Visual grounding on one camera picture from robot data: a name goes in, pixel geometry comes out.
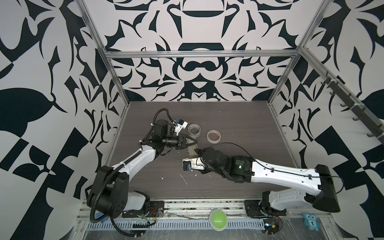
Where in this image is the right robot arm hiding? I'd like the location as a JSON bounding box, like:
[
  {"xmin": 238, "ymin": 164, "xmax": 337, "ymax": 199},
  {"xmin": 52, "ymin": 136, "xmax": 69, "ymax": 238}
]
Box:
[{"xmin": 184, "ymin": 148, "xmax": 341, "ymax": 213}]

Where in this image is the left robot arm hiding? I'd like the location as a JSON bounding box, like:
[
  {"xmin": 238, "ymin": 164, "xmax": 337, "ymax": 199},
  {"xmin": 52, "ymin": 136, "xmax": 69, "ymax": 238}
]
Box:
[{"xmin": 87, "ymin": 120, "xmax": 197, "ymax": 223}]

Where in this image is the clear tape roll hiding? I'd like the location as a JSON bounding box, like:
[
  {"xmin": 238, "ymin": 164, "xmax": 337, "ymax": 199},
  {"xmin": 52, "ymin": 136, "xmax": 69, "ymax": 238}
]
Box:
[{"xmin": 188, "ymin": 123, "xmax": 201, "ymax": 139}]

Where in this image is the beige masking tape roll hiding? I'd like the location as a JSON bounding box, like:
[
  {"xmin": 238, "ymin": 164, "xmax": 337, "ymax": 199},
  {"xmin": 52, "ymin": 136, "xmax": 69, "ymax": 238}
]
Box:
[{"xmin": 207, "ymin": 130, "xmax": 222, "ymax": 144}]

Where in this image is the green push button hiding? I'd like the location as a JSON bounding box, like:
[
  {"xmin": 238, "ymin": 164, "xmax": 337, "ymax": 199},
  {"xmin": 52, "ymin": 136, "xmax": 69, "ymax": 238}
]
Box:
[{"xmin": 209, "ymin": 209, "xmax": 228, "ymax": 231}]

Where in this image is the small electronics board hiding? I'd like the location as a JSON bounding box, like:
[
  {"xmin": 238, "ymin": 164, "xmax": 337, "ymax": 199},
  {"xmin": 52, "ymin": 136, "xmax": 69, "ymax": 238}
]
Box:
[{"xmin": 262, "ymin": 218, "xmax": 283, "ymax": 236}]

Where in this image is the blue owl number tag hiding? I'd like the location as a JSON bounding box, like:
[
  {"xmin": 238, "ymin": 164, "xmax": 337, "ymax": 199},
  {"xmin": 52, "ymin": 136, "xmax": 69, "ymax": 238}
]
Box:
[{"xmin": 303, "ymin": 213, "xmax": 320, "ymax": 232}]

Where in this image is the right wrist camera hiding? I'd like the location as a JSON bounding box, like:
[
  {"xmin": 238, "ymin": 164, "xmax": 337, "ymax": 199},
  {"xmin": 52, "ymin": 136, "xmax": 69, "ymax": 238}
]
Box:
[{"xmin": 183, "ymin": 158, "xmax": 205, "ymax": 171}]

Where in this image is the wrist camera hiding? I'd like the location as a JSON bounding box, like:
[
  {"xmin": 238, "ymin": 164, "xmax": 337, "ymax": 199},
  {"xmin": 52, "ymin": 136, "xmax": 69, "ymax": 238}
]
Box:
[
  {"xmin": 173, "ymin": 120, "xmax": 188, "ymax": 136},
  {"xmin": 183, "ymin": 158, "xmax": 205, "ymax": 171}
]

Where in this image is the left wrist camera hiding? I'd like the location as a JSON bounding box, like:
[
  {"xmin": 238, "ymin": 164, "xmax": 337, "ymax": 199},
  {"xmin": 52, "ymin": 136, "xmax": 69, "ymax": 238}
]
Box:
[{"xmin": 173, "ymin": 120, "xmax": 188, "ymax": 136}]

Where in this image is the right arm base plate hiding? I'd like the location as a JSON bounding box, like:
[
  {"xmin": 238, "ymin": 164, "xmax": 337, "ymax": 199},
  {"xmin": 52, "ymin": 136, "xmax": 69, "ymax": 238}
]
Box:
[{"xmin": 244, "ymin": 200, "xmax": 287, "ymax": 219}]

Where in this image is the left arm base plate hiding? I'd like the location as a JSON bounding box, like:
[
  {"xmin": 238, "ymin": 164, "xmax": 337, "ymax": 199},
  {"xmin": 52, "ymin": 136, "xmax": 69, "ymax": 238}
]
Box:
[{"xmin": 122, "ymin": 201, "xmax": 165, "ymax": 218}]

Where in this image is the white slotted cable duct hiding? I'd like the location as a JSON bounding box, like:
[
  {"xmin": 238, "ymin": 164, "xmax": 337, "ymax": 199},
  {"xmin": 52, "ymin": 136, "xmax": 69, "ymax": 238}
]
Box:
[{"xmin": 119, "ymin": 218, "xmax": 266, "ymax": 231}]

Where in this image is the black wall hook rail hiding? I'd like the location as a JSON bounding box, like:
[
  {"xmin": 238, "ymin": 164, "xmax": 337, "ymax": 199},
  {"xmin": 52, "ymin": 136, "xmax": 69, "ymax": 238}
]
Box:
[{"xmin": 322, "ymin": 71, "xmax": 384, "ymax": 145}]

